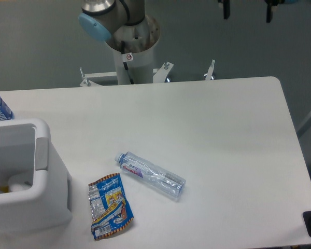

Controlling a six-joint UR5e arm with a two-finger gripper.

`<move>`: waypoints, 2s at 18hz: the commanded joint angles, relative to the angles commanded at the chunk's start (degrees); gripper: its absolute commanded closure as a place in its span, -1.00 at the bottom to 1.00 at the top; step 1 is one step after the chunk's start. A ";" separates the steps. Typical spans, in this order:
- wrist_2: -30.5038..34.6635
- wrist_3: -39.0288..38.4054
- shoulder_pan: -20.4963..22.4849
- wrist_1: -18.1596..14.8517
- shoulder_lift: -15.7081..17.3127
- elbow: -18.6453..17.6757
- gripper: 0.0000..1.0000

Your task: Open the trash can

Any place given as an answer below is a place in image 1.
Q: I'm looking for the black cable on pedestal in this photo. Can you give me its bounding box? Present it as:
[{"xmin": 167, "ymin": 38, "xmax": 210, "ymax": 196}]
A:
[{"xmin": 120, "ymin": 40, "xmax": 135, "ymax": 85}]

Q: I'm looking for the grey robot arm blue cap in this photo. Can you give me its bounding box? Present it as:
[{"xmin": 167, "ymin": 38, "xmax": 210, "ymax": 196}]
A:
[{"xmin": 78, "ymin": 1, "xmax": 160, "ymax": 51}]

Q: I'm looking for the clear plastic water bottle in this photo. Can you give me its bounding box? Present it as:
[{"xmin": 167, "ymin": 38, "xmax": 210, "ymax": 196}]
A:
[{"xmin": 115, "ymin": 151, "xmax": 186, "ymax": 201}]

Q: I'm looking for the blue crumpled snack wrapper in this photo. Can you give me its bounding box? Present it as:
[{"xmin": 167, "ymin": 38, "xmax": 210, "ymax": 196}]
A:
[{"xmin": 88, "ymin": 173, "xmax": 134, "ymax": 241}]

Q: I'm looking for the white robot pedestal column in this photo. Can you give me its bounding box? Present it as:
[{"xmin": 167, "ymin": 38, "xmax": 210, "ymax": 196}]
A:
[{"xmin": 106, "ymin": 15, "xmax": 160, "ymax": 85}]

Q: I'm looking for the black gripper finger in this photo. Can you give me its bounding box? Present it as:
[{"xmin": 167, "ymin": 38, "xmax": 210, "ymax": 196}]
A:
[
  {"xmin": 217, "ymin": 0, "xmax": 231, "ymax": 20},
  {"xmin": 264, "ymin": 0, "xmax": 278, "ymax": 23}
]

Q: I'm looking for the white plastic trash can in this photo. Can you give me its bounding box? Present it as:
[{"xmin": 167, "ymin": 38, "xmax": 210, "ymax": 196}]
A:
[{"xmin": 0, "ymin": 118, "xmax": 72, "ymax": 232}]

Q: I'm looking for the white metal base frame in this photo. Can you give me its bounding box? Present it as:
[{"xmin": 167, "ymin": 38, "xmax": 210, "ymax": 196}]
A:
[{"xmin": 79, "ymin": 59, "xmax": 216, "ymax": 87}]

